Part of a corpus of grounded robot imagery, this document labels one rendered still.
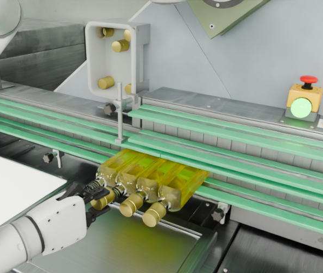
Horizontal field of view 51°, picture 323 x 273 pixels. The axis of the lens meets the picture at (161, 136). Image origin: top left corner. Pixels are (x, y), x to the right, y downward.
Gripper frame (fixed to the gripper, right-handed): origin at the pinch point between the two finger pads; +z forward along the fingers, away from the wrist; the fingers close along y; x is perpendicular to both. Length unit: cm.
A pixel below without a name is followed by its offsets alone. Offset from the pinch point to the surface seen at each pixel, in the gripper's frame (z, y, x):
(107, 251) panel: 0.8, -13.8, -1.1
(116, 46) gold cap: 29.7, 25.9, 29.0
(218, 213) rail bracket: 21.7, -5.8, -16.7
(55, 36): 58, 17, 112
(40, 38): 48, 17, 110
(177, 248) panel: 13.2, -13.9, -11.9
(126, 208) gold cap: 3.0, -0.4, -5.7
